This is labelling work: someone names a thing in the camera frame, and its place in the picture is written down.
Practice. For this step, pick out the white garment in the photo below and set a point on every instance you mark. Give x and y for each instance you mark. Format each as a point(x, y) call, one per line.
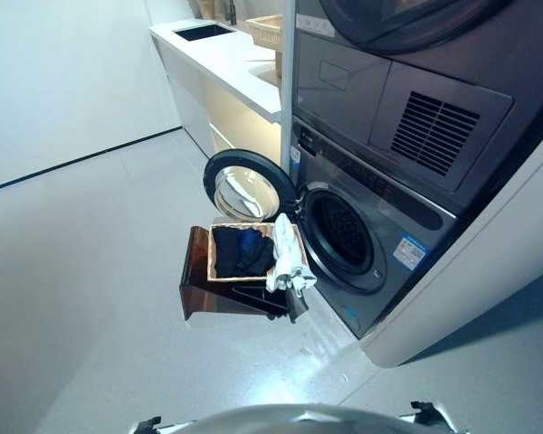
point(287, 253)

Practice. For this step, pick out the grey front-load washing machine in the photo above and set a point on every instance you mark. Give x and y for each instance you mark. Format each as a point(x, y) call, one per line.
point(402, 280)

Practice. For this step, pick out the blue garment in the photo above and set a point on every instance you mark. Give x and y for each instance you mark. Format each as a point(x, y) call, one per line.
point(248, 242)

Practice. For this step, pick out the round glass washer door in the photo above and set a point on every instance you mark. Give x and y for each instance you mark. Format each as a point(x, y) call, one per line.
point(249, 190)

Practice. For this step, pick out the black garment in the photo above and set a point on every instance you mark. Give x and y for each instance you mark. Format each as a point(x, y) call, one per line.
point(228, 257)

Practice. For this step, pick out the rectangular wicker laundry basket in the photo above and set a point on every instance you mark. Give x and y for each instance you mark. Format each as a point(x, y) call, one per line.
point(211, 253)

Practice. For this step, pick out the grey stacked tumble dryer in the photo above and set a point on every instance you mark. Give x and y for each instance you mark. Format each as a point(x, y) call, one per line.
point(344, 113)

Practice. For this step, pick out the blue white energy label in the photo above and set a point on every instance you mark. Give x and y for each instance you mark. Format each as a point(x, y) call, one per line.
point(409, 249)

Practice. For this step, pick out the white counter cabinet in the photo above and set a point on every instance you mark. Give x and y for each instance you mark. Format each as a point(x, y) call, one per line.
point(217, 59)

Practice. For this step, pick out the wicker tray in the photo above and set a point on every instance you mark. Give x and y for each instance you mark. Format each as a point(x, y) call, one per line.
point(267, 29)

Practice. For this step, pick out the white dryer label sticker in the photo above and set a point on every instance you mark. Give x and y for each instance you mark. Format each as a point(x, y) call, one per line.
point(314, 26)

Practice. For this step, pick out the black inset sink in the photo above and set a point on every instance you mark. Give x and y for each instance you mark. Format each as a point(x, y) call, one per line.
point(199, 32)

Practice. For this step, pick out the silver robot torso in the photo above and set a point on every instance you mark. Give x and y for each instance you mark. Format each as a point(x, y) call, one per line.
point(294, 420)

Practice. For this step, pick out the dark faucet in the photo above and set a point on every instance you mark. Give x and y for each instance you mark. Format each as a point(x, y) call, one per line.
point(230, 11)

